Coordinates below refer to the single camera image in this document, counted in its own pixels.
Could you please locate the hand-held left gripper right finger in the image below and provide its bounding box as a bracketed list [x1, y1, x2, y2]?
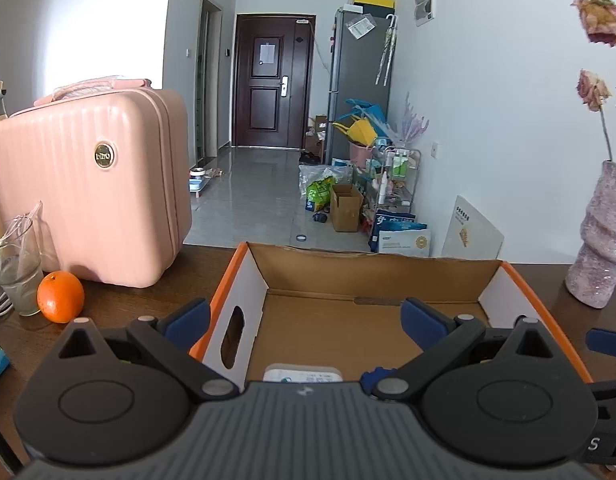
[370, 298, 559, 403]

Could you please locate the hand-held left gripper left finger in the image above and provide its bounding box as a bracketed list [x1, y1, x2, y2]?
[58, 298, 239, 403]

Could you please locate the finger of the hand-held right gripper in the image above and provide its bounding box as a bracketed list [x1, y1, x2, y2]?
[586, 381, 616, 408]
[586, 328, 616, 356]

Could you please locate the blue bottle cap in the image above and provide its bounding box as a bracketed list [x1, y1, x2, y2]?
[360, 367, 399, 395]

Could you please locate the red cardboard box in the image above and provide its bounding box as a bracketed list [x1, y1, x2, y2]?
[190, 241, 594, 396]

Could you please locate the white pill container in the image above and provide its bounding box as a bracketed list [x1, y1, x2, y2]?
[262, 364, 345, 384]

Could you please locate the blue white sack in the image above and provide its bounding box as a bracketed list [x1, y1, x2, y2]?
[368, 208, 432, 258]

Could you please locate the pink speckled vase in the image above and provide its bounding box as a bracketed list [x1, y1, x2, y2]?
[564, 160, 616, 309]

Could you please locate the white leaning board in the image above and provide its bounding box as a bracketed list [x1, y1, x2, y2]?
[440, 195, 505, 261]

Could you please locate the orange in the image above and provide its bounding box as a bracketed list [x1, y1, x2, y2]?
[37, 270, 85, 324]

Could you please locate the open brown floor carton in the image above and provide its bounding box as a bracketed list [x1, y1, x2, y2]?
[329, 184, 365, 232]

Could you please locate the pet feeder stand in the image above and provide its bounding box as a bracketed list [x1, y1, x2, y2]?
[188, 166, 224, 193]

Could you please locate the metal storage rack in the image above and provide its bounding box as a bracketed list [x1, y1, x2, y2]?
[353, 145, 422, 221]

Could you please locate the green printed bag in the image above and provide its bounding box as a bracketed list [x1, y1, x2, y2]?
[306, 177, 339, 212]

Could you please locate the pink suitcase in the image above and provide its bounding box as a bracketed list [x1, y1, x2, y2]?
[0, 78, 194, 289]

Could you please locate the glass cup with plastic bag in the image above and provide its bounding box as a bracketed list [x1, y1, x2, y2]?
[0, 201, 45, 317]

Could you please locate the pink bucket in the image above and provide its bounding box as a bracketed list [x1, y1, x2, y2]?
[349, 141, 376, 168]

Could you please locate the clear plastic bag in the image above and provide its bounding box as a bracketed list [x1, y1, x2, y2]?
[299, 164, 354, 196]

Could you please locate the pale purple dried grass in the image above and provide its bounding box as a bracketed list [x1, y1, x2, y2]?
[388, 92, 430, 148]

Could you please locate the brown carton by door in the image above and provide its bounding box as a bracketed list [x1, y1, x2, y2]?
[308, 115, 329, 158]

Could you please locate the dark brown entrance door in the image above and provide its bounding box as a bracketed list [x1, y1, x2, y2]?
[233, 14, 317, 151]

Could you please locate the grey refrigerator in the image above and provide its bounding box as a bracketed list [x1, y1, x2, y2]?
[325, 7, 396, 166]

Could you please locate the white folded umbrella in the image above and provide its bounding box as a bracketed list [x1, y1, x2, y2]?
[375, 14, 399, 87]

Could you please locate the paper pouch on refrigerator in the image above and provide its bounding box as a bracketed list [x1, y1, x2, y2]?
[344, 16, 376, 41]

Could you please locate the bunch of dried pink roses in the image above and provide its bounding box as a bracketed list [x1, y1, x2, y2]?
[570, 0, 616, 163]

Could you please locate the blue folded frame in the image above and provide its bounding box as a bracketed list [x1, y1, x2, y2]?
[345, 99, 389, 136]

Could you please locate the white wall panel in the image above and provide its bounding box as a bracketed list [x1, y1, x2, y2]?
[414, 0, 437, 27]

